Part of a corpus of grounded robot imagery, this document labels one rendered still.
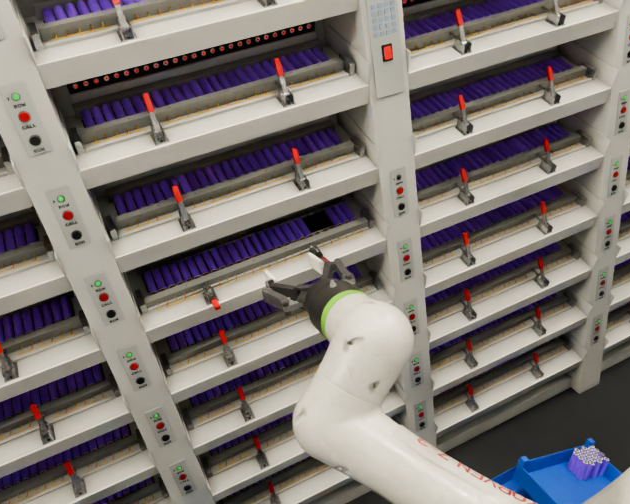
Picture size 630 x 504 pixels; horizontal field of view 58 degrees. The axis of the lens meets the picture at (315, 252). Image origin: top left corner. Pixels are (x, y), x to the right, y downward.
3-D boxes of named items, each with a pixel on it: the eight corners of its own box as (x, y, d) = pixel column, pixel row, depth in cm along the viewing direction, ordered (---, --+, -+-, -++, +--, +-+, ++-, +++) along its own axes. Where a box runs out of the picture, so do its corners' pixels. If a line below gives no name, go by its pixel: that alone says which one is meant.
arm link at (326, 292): (367, 275, 87) (312, 298, 84) (383, 341, 91) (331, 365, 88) (350, 265, 92) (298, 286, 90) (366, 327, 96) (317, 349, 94)
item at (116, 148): (368, 103, 124) (371, 43, 114) (86, 190, 108) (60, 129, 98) (326, 60, 137) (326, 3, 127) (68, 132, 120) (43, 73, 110)
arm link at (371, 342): (443, 333, 77) (380, 304, 72) (399, 414, 78) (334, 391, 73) (392, 299, 90) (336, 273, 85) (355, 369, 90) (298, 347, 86)
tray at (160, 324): (385, 251, 144) (388, 224, 137) (149, 343, 128) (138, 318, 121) (348, 203, 156) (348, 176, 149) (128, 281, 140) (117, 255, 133)
